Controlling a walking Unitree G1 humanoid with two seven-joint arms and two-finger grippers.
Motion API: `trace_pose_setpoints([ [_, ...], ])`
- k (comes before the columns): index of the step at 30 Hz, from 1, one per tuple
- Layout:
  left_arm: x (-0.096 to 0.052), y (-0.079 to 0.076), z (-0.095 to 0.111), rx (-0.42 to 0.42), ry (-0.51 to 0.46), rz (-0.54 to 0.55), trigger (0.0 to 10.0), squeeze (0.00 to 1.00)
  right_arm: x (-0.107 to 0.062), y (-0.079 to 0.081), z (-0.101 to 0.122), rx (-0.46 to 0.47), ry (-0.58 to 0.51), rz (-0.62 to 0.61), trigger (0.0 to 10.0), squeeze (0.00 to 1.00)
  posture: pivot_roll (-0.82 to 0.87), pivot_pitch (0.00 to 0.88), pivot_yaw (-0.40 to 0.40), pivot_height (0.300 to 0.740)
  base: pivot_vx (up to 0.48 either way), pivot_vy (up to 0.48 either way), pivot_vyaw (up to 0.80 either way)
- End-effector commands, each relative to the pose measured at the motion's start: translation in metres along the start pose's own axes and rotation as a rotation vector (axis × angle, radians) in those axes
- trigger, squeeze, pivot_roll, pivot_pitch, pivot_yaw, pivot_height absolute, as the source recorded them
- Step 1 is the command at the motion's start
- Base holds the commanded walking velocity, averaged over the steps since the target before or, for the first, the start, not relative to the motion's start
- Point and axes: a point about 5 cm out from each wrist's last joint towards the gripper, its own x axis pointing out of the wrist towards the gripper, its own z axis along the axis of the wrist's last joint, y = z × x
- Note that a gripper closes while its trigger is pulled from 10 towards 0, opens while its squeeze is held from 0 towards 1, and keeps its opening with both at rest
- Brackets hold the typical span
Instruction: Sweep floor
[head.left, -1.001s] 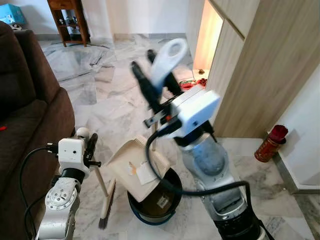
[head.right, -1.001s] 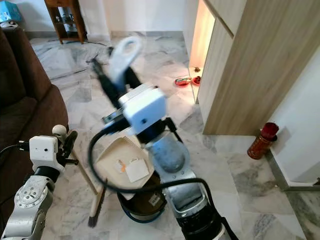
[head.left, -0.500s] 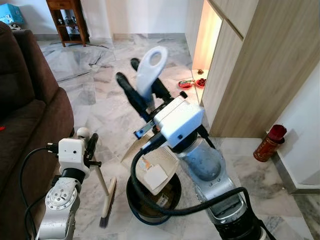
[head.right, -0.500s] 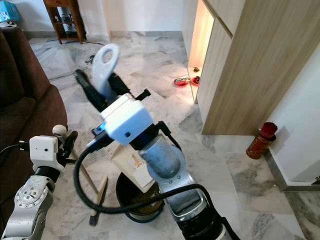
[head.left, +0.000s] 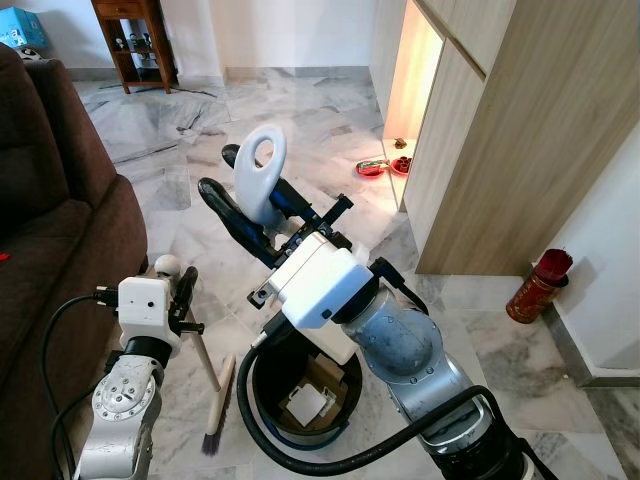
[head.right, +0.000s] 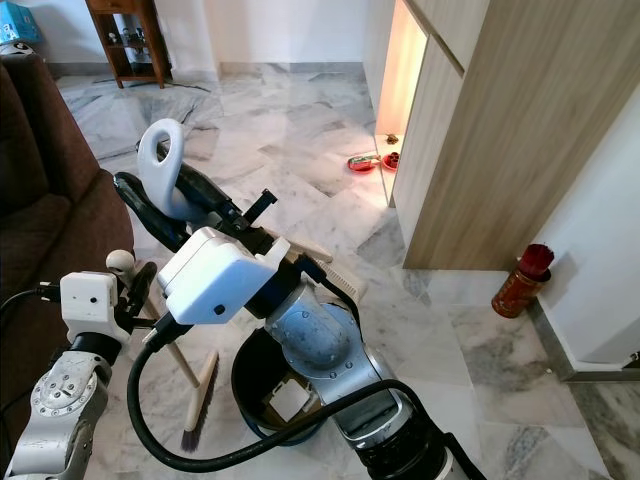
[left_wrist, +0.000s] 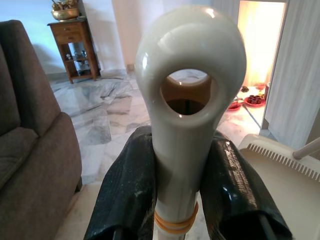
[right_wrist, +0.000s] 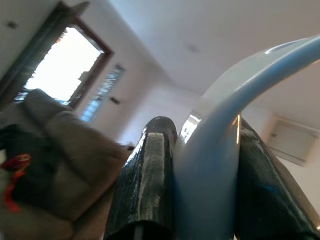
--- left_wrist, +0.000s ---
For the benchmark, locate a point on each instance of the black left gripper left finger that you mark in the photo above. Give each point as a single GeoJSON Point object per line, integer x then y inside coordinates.
{"type": "Point", "coordinates": [125, 195]}

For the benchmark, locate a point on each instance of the brown wooden side table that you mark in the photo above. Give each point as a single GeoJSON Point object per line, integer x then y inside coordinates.
{"type": "Point", "coordinates": [67, 32]}

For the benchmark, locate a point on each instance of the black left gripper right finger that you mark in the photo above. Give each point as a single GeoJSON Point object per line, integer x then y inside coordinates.
{"type": "Point", "coordinates": [235, 197]}

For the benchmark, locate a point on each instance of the brown fabric sofa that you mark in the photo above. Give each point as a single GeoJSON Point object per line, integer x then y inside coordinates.
{"type": "Point", "coordinates": [32, 162]}

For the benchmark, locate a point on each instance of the white door panel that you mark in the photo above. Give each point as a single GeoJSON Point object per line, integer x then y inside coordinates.
{"type": "Point", "coordinates": [295, 75]}

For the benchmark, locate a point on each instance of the beige plastic dustpan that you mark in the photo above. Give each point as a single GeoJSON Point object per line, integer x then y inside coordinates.
{"type": "Point", "coordinates": [295, 195]}

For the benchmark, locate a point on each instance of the red tray with cups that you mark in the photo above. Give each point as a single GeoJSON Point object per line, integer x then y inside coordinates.
{"type": "Point", "coordinates": [253, 100]}

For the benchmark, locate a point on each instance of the brass bowl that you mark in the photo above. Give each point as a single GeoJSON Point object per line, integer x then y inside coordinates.
{"type": "Point", "coordinates": [65, 13]}

